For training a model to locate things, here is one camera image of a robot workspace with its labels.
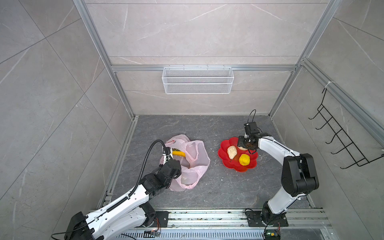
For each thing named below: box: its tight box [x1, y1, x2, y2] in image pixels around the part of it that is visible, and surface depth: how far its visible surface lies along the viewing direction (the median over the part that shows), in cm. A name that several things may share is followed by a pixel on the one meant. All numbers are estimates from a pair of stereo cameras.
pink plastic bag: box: [160, 134, 211, 192], surface depth 87 cm
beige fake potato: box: [227, 145, 238, 160], surface depth 95 cm
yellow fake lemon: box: [238, 154, 251, 166], surface depth 92 cm
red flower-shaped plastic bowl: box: [218, 137, 259, 172], surface depth 95 cm
